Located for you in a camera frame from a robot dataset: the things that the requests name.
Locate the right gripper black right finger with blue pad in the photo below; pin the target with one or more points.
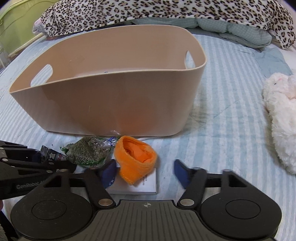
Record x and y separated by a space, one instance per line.
196 180

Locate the green foil snack packet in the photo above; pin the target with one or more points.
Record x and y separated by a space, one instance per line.
91 151

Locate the white booklet blue emblem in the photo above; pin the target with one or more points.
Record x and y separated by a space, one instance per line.
147 185

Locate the white plush toy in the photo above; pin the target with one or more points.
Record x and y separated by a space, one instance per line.
279 98

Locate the orange fabric pouch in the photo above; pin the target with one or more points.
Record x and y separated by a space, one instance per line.
135 158

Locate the dark patterned small pouch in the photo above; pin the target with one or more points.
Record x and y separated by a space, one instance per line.
50 155

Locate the striped blue bed sheet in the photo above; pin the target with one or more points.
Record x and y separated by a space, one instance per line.
229 127

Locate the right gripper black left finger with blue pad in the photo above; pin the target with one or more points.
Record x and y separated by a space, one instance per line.
57 190

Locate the leopard print blanket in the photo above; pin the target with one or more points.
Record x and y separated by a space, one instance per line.
68 17

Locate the light green quilt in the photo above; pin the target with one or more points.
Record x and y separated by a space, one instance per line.
245 35

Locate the beige plastic storage basket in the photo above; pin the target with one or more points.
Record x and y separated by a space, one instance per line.
138 80

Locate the green plastic storage bin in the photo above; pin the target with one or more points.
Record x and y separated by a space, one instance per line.
17 20

